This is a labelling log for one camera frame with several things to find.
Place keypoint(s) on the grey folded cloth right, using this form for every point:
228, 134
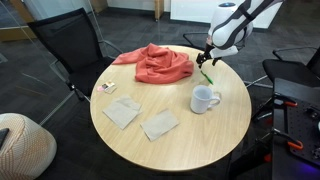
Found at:
160, 125

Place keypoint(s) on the white cabinet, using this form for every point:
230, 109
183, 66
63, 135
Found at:
193, 10

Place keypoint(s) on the black device on pouf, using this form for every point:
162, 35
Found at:
2, 136

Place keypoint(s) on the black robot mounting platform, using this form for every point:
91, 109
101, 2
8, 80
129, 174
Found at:
300, 126

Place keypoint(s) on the green pen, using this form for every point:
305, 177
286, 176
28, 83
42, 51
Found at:
207, 78

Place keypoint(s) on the red-orange cloth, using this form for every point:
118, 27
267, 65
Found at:
160, 65

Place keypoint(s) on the orange black clamp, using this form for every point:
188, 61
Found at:
286, 102
293, 144

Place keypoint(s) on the small snack packet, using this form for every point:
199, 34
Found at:
108, 86

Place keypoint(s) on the white ceramic mug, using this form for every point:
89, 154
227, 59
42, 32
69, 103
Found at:
201, 100

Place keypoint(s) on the black office chair with armrests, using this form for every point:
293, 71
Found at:
290, 71

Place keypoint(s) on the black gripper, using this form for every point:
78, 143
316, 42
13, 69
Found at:
208, 53

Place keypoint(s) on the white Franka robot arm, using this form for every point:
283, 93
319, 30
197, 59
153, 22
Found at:
230, 26

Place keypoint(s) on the black mesh office chair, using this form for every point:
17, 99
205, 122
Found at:
70, 43

